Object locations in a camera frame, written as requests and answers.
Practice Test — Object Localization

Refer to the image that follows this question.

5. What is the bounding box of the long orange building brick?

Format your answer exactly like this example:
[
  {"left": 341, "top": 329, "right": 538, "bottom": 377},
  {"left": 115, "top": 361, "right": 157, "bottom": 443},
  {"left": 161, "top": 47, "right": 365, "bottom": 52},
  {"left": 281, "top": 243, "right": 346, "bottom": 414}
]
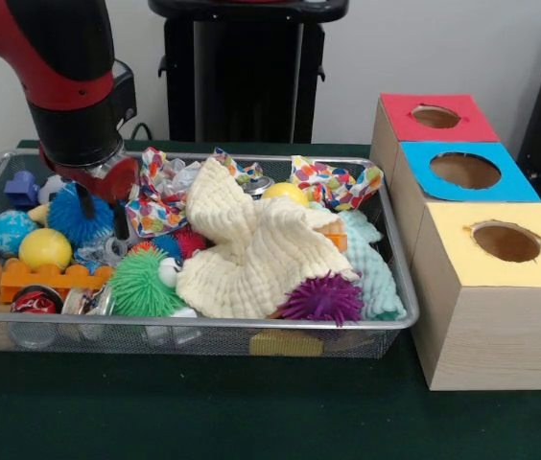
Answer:
[{"left": 0, "top": 263, "right": 116, "bottom": 303}]

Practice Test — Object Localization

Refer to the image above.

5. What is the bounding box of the colourful heart print cloth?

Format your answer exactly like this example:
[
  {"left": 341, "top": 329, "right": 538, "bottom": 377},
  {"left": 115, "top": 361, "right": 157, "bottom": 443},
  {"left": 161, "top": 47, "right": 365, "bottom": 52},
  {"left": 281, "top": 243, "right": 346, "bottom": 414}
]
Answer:
[{"left": 125, "top": 146, "right": 190, "bottom": 239}]

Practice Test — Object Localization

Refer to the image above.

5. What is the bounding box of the purple spiky rubber ball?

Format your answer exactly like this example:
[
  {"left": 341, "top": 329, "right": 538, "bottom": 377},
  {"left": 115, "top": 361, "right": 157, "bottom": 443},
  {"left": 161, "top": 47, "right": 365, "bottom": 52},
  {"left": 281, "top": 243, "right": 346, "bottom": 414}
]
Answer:
[{"left": 277, "top": 270, "right": 365, "bottom": 328}]

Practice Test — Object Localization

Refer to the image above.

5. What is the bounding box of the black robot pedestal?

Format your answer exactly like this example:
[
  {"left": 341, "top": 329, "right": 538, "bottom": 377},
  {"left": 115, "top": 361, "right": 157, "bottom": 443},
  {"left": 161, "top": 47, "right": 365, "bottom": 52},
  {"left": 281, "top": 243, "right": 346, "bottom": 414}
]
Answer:
[{"left": 148, "top": 0, "right": 351, "bottom": 144}]

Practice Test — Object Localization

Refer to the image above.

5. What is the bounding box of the light blue waffle cloth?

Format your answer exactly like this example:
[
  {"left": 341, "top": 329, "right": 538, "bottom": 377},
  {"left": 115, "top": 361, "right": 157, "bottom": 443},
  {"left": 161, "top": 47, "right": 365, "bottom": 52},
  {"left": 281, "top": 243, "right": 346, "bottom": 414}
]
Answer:
[{"left": 308, "top": 200, "right": 409, "bottom": 322}]

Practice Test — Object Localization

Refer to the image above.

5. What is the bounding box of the green spiky rubber ball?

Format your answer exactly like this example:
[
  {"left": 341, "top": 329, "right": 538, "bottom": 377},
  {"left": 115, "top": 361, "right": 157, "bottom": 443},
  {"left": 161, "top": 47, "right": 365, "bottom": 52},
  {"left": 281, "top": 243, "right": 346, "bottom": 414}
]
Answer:
[{"left": 108, "top": 248, "right": 188, "bottom": 318}]

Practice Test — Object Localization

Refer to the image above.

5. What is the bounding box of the blue spiky rubber ball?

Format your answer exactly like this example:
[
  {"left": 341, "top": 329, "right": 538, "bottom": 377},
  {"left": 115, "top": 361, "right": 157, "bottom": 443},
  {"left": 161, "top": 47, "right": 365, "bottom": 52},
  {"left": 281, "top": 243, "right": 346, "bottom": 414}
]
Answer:
[{"left": 47, "top": 184, "right": 116, "bottom": 248}]

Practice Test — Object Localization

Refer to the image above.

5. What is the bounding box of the wooden box with three holes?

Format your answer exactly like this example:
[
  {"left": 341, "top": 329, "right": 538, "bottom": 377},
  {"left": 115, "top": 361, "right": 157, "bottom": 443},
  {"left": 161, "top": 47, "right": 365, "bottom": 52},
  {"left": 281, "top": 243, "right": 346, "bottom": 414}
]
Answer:
[{"left": 368, "top": 93, "right": 541, "bottom": 392}]

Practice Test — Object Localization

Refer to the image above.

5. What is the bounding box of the crushed bottle with blue label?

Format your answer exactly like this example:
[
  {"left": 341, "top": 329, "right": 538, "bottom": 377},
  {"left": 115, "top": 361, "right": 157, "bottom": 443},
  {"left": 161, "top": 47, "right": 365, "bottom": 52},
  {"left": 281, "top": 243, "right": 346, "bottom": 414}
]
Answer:
[{"left": 73, "top": 235, "right": 130, "bottom": 267}]

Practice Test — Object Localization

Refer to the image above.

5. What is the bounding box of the colourful polka dot cloth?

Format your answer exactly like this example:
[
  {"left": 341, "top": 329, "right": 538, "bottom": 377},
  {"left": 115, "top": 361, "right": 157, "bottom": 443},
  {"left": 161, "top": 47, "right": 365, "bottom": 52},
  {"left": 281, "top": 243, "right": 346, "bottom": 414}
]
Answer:
[{"left": 290, "top": 154, "right": 386, "bottom": 213}]

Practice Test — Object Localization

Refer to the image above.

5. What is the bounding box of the black cable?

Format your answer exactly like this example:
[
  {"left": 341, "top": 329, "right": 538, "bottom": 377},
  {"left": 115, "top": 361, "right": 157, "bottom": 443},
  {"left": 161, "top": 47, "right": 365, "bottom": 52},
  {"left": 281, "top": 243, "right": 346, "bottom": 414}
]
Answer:
[{"left": 129, "top": 122, "right": 171, "bottom": 143}]

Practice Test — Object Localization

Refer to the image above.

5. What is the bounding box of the plain yellow ball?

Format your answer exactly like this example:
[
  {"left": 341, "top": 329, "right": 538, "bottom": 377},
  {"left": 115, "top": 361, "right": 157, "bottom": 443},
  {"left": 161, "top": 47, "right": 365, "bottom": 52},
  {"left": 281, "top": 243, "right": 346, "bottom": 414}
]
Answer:
[{"left": 18, "top": 228, "right": 74, "bottom": 270}]

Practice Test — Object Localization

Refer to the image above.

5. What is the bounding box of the globe print ball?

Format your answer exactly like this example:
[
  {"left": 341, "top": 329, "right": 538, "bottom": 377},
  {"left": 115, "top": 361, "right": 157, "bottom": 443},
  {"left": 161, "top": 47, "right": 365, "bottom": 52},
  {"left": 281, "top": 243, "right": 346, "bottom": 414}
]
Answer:
[{"left": 0, "top": 209, "right": 39, "bottom": 256}]

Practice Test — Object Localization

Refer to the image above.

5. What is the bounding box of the shallow wire mesh bin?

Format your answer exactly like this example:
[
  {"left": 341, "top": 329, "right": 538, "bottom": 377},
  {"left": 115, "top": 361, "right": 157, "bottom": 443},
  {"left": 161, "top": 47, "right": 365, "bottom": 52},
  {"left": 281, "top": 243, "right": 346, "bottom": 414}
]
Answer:
[{"left": 0, "top": 148, "right": 419, "bottom": 359}]

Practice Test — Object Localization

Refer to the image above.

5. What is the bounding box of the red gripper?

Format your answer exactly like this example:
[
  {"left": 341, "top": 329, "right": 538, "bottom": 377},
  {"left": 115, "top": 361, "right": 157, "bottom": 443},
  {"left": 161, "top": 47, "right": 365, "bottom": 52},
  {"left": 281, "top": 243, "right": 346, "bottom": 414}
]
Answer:
[{"left": 38, "top": 142, "right": 141, "bottom": 241}]

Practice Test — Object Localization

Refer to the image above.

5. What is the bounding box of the cream waffle cloth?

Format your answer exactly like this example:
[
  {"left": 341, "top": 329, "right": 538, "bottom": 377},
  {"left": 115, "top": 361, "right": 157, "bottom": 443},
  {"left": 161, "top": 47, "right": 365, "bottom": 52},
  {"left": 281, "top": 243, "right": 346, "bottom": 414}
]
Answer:
[{"left": 176, "top": 156, "right": 363, "bottom": 320}]

